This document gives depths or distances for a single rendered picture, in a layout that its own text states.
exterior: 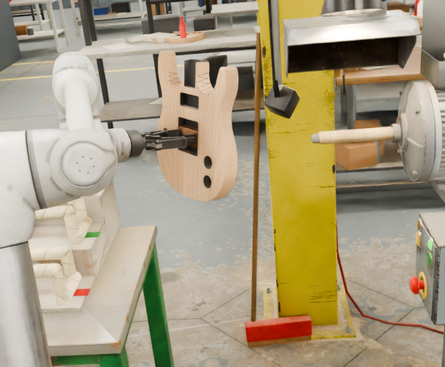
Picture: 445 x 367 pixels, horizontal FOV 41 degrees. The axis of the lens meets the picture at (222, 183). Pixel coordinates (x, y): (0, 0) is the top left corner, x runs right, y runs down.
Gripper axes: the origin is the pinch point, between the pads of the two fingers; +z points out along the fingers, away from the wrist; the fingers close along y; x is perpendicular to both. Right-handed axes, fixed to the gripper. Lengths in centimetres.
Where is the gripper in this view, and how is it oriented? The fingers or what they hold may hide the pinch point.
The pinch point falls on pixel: (186, 136)
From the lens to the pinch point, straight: 174.0
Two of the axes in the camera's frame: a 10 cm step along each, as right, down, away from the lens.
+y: 6.1, 2.5, -7.5
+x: 0.3, -9.6, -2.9
